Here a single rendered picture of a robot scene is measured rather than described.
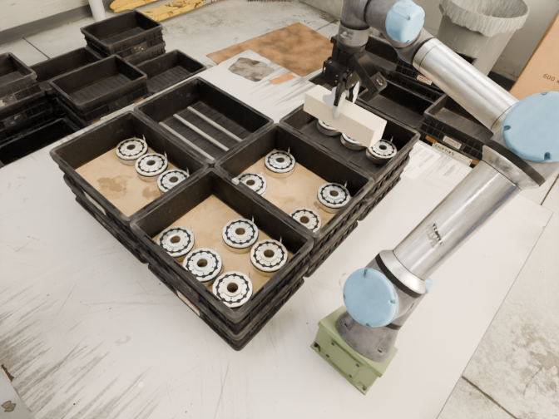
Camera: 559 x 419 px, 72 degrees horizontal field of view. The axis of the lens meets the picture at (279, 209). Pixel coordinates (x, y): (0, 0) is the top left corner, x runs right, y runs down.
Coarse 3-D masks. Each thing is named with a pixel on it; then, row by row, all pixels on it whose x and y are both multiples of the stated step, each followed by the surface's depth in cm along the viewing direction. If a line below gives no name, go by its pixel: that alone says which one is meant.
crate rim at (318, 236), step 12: (264, 132) 127; (288, 132) 128; (312, 144) 124; (228, 156) 118; (336, 156) 121; (216, 168) 115; (348, 168) 118; (372, 180) 115; (252, 192) 109; (348, 204) 109; (288, 216) 105; (300, 228) 102; (324, 228) 103
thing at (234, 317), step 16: (224, 176) 113; (176, 192) 108; (240, 192) 110; (288, 224) 103; (144, 240) 98; (160, 256) 96; (176, 272) 94; (288, 272) 96; (208, 288) 90; (224, 304) 87; (256, 304) 90; (240, 320) 88
